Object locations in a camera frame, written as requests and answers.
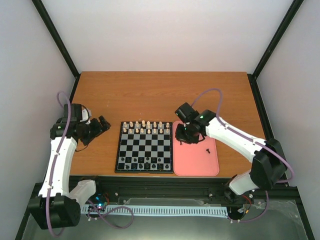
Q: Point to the black white chess board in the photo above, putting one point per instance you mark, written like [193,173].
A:
[153,145]

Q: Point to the black king piece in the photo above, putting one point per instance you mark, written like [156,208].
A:
[147,166]

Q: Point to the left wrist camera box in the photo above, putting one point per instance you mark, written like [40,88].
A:
[86,116]

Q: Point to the pink tray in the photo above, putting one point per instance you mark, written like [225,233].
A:
[192,160]

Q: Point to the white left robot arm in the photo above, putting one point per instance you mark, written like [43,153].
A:
[60,165]

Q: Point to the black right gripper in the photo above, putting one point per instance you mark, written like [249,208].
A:
[179,137]

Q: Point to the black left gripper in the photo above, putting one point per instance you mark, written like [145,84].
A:
[99,129]

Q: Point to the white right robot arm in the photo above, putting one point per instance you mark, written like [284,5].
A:
[266,156]

